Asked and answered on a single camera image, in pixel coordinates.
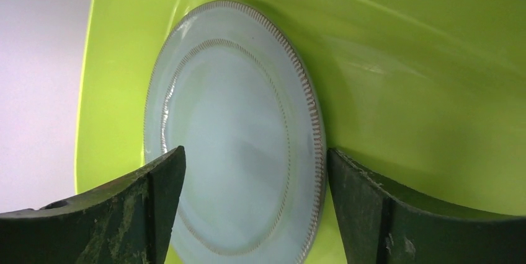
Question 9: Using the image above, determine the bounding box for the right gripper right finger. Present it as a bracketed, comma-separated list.
[327, 148, 525, 263]

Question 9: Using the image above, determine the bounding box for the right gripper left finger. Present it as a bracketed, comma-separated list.
[1, 146, 186, 263]

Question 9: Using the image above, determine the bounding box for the grey-blue plate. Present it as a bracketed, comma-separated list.
[143, 0, 326, 263]

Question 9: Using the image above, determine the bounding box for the green plastic tub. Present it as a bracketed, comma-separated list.
[74, 0, 525, 263]

